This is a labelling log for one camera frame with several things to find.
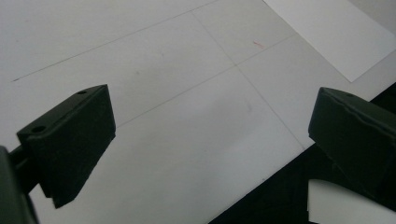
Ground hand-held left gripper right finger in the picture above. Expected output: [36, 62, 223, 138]
[307, 87, 396, 213]

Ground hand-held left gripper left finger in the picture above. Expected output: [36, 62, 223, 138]
[8, 84, 117, 209]

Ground white paper sheet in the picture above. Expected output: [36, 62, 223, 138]
[262, 0, 396, 83]

